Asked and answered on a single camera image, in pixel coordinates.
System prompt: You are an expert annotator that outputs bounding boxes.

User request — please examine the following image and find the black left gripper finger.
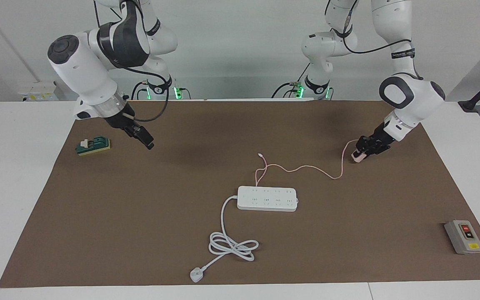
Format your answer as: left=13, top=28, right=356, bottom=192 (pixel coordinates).
left=357, top=135, right=376, bottom=152
left=362, top=146, right=385, bottom=161

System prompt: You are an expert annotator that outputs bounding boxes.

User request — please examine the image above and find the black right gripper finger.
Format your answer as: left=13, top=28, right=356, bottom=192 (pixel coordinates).
left=133, top=130, right=156, bottom=150
left=124, top=124, right=147, bottom=140

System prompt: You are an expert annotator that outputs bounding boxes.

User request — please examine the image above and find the pink charging cable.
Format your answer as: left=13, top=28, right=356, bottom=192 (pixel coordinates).
left=255, top=140, right=361, bottom=187

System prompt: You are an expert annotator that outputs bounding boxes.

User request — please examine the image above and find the white power strip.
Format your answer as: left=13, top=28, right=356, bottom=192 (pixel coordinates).
left=237, top=186, right=299, bottom=212

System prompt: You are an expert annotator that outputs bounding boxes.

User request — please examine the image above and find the white box with yellow labels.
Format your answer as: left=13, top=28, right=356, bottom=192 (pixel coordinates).
left=18, top=81, right=59, bottom=102

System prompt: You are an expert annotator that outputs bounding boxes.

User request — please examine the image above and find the brown table mat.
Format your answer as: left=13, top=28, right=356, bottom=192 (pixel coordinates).
left=0, top=100, right=480, bottom=289

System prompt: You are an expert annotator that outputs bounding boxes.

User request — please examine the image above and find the green knife switch block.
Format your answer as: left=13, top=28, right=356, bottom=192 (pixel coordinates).
left=75, top=137, right=111, bottom=157

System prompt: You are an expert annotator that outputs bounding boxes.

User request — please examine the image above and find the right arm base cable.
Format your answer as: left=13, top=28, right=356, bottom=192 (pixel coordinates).
left=130, top=80, right=149, bottom=101

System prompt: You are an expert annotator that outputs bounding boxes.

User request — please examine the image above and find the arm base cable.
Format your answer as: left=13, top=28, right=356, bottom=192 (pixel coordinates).
left=271, top=81, right=303, bottom=100
left=130, top=80, right=149, bottom=101

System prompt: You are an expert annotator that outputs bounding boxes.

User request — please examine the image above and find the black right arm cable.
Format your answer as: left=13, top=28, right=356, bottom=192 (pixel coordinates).
left=121, top=66, right=170, bottom=124

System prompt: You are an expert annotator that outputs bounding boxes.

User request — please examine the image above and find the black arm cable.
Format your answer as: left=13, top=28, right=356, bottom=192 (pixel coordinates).
left=121, top=66, right=170, bottom=124
left=325, top=0, right=424, bottom=80

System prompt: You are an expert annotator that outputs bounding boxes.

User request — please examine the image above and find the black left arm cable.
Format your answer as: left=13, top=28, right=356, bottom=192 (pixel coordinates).
left=325, top=0, right=424, bottom=80

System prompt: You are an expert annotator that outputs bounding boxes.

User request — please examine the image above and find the left arm base cable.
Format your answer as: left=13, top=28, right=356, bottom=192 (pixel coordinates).
left=271, top=81, right=303, bottom=100

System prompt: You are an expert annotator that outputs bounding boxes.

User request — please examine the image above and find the grey on-off switch box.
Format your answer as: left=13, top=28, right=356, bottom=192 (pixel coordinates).
left=444, top=220, right=480, bottom=255

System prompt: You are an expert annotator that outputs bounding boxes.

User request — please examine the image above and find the white power cord with plug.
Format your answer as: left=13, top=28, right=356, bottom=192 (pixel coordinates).
left=190, top=195, right=260, bottom=284

